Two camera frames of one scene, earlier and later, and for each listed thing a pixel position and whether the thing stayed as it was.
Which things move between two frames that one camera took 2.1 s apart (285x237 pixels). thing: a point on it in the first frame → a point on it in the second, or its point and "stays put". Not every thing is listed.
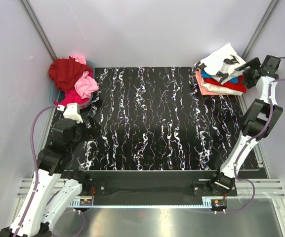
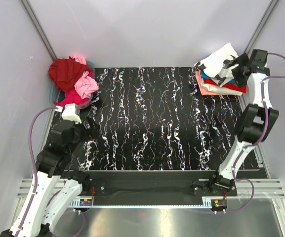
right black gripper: x=249 y=71 → x=236 y=68
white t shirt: x=222 y=64 stays put
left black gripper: x=93 y=123 stays put
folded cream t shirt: x=215 y=89 stays put
